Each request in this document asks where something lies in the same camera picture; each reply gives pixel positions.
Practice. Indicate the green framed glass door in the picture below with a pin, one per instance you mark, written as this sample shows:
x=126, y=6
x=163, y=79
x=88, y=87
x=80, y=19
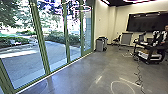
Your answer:
x=81, y=33

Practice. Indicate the grey trash bin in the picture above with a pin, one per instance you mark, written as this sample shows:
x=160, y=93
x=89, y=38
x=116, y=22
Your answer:
x=99, y=45

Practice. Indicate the green lid recycling bin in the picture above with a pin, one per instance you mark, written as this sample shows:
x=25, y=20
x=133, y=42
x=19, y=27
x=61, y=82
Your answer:
x=105, y=42

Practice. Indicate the green outdoor hedge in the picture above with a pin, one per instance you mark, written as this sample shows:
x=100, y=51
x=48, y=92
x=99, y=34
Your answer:
x=61, y=38

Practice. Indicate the black mesh office chair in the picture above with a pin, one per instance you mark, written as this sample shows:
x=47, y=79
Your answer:
x=116, y=39

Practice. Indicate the black wheeled cart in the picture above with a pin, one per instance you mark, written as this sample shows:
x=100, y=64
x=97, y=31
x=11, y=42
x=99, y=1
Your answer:
x=148, y=53

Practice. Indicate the person in dark jacket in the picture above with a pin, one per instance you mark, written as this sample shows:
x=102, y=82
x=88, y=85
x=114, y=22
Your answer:
x=163, y=36

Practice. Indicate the black wall display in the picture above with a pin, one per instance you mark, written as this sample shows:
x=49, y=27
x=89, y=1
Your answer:
x=146, y=21

